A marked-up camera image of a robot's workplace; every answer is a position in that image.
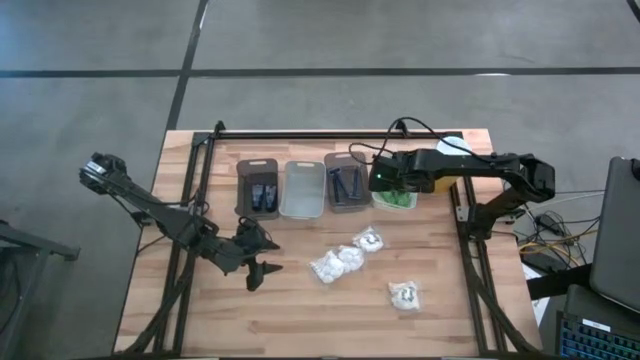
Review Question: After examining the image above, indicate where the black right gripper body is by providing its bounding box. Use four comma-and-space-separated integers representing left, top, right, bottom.
368, 148, 426, 195

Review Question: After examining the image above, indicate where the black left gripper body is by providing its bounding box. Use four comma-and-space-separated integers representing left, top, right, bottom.
219, 222, 269, 292

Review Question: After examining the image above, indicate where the small bag of cotton balls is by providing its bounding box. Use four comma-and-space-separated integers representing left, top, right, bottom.
387, 279, 422, 312
351, 225, 386, 254

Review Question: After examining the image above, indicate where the white plastic bin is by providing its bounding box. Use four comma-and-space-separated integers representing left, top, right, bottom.
370, 189, 419, 211

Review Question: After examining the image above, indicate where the large bag of cotton balls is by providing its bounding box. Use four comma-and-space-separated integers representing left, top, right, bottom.
307, 243, 366, 285

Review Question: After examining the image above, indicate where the dark brown plastic bin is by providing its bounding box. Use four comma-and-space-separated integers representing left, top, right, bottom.
234, 158, 280, 220
323, 150, 374, 215

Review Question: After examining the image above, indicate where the clear grey plastic bin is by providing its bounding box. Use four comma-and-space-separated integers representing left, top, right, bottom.
277, 159, 327, 220

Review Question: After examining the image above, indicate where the yellow jar with white lid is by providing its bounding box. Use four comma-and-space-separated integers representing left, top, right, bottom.
433, 135, 474, 195

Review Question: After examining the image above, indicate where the black power adapter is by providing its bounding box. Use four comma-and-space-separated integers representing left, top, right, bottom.
533, 212, 565, 232

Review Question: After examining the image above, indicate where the black power brick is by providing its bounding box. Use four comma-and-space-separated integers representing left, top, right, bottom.
519, 251, 569, 274

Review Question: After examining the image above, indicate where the white paper sheet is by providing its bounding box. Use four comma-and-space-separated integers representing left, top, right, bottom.
522, 264, 551, 326

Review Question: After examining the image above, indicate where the black flat bar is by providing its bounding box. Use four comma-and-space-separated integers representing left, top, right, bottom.
525, 263, 594, 301

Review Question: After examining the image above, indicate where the grey metal stand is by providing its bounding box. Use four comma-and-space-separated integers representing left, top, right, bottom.
0, 219, 81, 360

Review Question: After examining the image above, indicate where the grey laptop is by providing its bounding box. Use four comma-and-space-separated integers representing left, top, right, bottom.
588, 155, 640, 315

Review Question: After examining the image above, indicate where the backlit keyboard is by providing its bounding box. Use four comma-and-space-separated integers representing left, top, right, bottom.
555, 310, 640, 360

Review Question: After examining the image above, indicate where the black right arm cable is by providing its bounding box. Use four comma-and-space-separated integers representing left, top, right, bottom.
348, 116, 496, 167

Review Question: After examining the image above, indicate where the black aluminium frame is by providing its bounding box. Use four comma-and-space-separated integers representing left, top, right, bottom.
117, 119, 546, 359

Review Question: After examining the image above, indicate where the yellow cable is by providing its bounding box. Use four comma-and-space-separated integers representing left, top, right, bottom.
517, 228, 601, 257

